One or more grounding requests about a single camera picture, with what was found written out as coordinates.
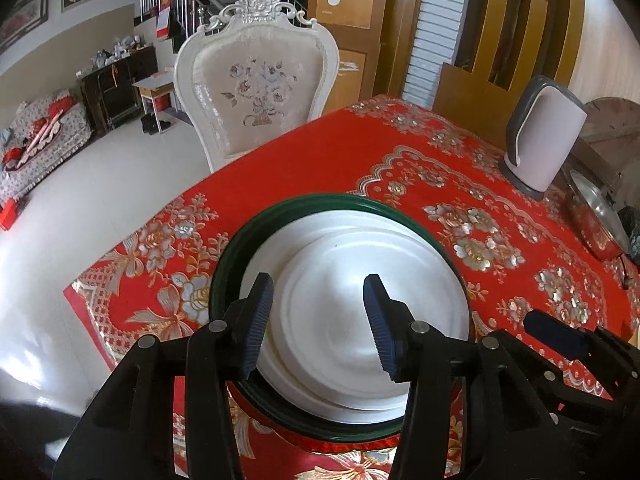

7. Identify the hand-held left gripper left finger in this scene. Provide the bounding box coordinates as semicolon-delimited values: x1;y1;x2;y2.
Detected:
52;272;275;480

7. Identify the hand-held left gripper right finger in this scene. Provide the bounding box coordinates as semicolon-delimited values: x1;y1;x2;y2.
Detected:
362;274;543;480

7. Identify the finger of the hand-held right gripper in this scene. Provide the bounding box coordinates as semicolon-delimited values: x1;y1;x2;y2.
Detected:
524;309;638;381
495;330;613;431

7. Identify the white plate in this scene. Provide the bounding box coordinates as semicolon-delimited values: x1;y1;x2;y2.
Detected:
239;209;472;413
260;225;471;401
274;242;470;386

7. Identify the green bowl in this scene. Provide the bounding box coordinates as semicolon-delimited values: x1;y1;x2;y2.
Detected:
209;194;473;445

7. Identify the stainless steel pot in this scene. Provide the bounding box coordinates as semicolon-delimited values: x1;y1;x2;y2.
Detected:
565;167;633;261

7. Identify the red floral tablecloth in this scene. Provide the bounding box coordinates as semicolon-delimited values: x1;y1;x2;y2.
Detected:
64;95;640;480

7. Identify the white grey electric kettle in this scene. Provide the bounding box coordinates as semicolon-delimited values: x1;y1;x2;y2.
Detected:
497;75;588;201

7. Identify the round wooden board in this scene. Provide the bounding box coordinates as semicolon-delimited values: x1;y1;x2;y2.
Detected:
582;97;640;171

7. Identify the pair of black shoes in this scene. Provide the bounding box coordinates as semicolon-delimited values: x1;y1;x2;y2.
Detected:
140;114;171;135

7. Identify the white ornate floral chair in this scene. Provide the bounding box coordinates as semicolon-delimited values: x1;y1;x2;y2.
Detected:
172;0;341;173

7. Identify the leaning wooden board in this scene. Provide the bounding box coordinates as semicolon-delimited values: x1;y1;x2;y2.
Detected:
432;62;531;151

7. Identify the small white desk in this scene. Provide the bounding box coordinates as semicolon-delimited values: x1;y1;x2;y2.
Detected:
132;71;177;133

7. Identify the floral covered sofa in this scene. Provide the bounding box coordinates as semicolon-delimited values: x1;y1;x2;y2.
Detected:
0;89;96;201

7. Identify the dark wooden cabinet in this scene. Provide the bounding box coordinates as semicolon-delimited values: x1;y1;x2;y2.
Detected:
79;46;160;136

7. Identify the red white rolled scroll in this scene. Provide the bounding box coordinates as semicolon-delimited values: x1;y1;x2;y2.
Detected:
17;107;63;166

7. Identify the group of ceramic ornaments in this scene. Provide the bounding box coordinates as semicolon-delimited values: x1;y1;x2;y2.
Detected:
90;35;146;68

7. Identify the white louvred panel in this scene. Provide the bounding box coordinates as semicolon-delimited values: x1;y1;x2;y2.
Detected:
402;0;468;111

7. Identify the wooden door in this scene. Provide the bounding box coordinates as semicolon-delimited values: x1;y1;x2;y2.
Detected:
307;0;401;106

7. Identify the red banner sign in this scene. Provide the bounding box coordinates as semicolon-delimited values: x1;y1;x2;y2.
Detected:
156;0;176;38

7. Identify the wooden slatted partition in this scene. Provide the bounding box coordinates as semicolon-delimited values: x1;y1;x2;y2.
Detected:
452;0;586;91

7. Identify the long framed picture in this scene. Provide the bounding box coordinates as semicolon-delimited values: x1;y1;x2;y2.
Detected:
0;0;51;53

